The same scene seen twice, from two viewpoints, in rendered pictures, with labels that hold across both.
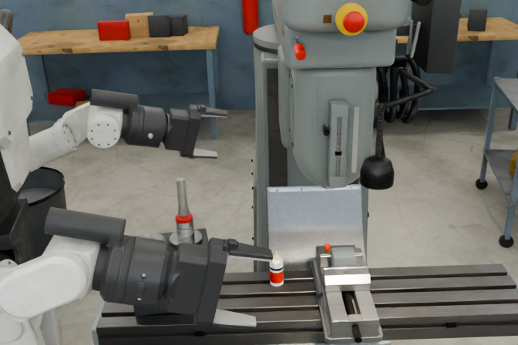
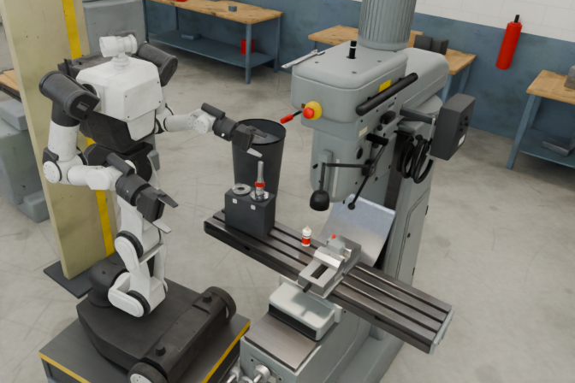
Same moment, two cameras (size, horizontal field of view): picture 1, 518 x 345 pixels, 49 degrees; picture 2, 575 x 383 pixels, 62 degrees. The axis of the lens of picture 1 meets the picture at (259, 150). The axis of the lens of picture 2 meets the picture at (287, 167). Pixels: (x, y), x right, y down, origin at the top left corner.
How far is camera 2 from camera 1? 104 cm
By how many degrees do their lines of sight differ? 31
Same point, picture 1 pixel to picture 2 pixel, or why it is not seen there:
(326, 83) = (323, 139)
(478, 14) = not seen: outside the picture
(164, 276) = (135, 195)
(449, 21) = (448, 126)
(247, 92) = (483, 115)
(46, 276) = (97, 176)
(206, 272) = (148, 201)
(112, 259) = (120, 180)
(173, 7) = (445, 31)
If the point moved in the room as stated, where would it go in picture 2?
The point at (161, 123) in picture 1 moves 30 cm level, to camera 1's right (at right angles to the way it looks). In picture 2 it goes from (229, 130) to (290, 155)
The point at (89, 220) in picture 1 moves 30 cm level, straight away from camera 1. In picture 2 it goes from (119, 162) to (167, 125)
